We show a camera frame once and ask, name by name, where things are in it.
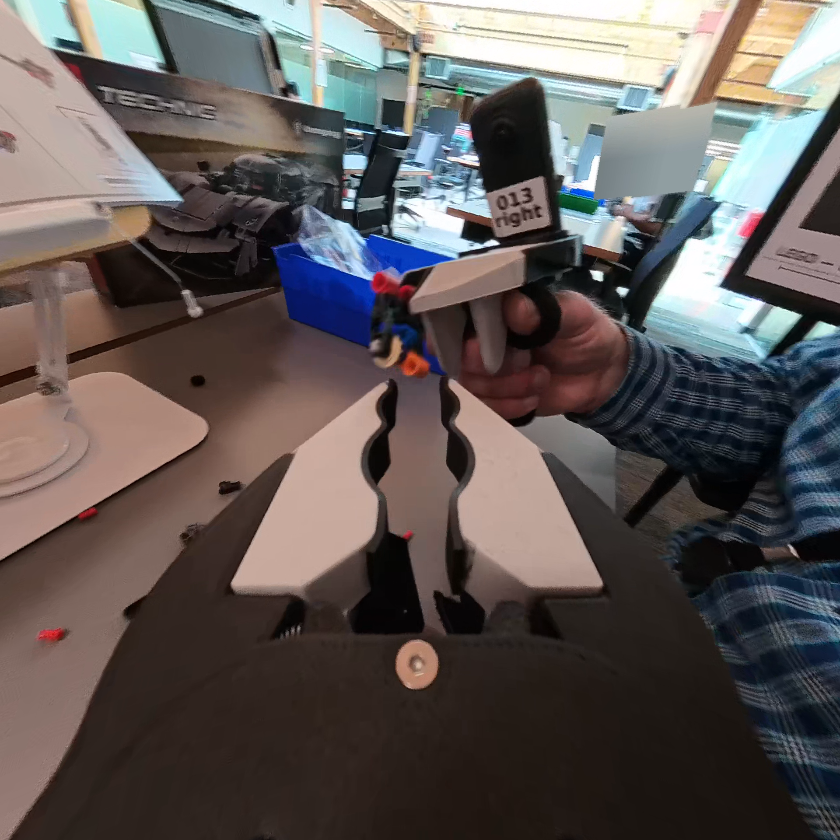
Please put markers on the blue plastic bin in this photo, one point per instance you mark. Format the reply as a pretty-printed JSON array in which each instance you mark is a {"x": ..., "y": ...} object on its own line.
[{"x": 315, "y": 295}]

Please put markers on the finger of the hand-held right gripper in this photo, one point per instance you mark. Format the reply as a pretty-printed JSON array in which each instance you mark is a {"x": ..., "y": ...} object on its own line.
[{"x": 466, "y": 285}]

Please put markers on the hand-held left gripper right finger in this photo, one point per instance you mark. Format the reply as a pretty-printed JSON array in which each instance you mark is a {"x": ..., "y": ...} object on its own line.
[{"x": 525, "y": 518}]

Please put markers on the person's blue plaid shirt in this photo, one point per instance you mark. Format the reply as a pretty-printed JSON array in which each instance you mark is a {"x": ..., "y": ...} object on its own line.
[{"x": 787, "y": 656}]

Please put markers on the dark printed toy set box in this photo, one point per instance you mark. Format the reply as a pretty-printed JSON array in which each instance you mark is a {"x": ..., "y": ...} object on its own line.
[{"x": 249, "y": 184}]

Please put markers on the dark blue office chair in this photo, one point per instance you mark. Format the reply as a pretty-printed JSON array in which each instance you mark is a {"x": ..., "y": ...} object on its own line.
[{"x": 676, "y": 262}]

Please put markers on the black triangular plastic connector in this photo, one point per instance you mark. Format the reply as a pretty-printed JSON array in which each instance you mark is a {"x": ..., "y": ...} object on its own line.
[{"x": 190, "y": 533}]

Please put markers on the black office chair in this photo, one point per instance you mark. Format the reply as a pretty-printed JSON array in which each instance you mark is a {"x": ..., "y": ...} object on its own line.
[{"x": 380, "y": 170}]

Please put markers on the grey equipment case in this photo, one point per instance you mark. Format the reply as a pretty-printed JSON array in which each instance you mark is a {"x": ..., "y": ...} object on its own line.
[{"x": 210, "y": 46}]

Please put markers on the person's right hand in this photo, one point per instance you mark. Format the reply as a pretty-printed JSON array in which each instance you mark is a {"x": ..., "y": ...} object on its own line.
[{"x": 577, "y": 361}]

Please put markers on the person's right forearm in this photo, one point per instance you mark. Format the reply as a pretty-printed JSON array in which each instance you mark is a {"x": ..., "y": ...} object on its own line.
[{"x": 709, "y": 407}]

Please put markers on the small toy gear subassembly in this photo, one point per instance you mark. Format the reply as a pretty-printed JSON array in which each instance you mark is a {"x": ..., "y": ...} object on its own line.
[{"x": 397, "y": 328}]

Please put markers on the white instruction booklet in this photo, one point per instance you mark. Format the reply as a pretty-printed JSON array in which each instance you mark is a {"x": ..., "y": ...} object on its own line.
[{"x": 59, "y": 131}]

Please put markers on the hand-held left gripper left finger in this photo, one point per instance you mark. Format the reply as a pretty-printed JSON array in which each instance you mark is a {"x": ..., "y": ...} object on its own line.
[{"x": 308, "y": 518}]

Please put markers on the black framed sign easel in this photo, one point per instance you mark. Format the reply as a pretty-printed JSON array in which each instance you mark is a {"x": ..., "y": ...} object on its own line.
[{"x": 787, "y": 262}]

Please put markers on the white book stand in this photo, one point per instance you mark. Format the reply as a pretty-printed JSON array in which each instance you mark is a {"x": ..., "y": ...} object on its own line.
[{"x": 131, "y": 426}]

